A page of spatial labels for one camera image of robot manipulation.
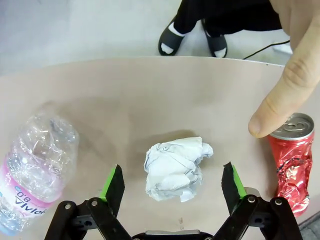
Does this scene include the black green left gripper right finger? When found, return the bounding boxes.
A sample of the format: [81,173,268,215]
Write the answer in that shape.
[212,161,305,240]

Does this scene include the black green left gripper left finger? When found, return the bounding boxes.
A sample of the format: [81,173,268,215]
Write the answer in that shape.
[44,164,132,240]

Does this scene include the white paper ball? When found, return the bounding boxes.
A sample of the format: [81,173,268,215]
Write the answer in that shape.
[143,136,215,203]

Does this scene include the crushed red drink can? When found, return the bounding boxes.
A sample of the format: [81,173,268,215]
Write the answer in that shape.
[267,112,316,218]

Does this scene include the crushed clear bottle pink label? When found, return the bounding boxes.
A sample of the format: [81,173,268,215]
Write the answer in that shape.
[0,109,80,237]

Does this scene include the person's left hand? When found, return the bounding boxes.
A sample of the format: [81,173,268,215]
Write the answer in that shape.
[247,0,320,139]

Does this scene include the white sock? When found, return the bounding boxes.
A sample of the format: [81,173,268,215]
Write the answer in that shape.
[204,29,227,58]
[161,19,186,55]

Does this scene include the dark grey slide sandal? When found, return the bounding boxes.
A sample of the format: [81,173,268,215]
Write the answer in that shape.
[157,19,187,56]
[203,27,228,58]

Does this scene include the black trousers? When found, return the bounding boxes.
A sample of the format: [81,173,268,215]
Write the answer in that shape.
[172,0,285,38]

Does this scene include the thin black floor cable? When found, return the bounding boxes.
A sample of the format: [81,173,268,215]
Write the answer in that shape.
[241,39,292,61]

